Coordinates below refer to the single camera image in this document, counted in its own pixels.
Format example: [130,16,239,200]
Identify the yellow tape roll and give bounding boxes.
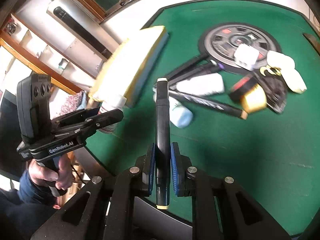
[241,84,267,113]

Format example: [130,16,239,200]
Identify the yellow cardboard box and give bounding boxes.
[88,25,169,108]

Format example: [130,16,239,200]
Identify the person's left hand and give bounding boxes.
[28,154,73,190]

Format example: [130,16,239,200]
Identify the black tape roll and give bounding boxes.
[228,75,258,102]

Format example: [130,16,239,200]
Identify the white earbud case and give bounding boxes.
[266,50,295,70]

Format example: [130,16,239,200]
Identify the black marker cream caps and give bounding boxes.
[155,77,171,210]

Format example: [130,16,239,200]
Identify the round black dial panel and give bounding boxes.
[198,22,282,75]

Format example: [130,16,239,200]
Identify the white charger block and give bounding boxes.
[234,44,260,71]

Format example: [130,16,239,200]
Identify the blue sleeve left forearm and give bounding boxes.
[0,171,56,239]

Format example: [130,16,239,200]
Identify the white pill bottle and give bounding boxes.
[98,95,127,134]

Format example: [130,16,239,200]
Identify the black marker orange cap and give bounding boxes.
[169,90,248,120]

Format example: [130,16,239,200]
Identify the light blue capped bottle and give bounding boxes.
[153,90,193,129]

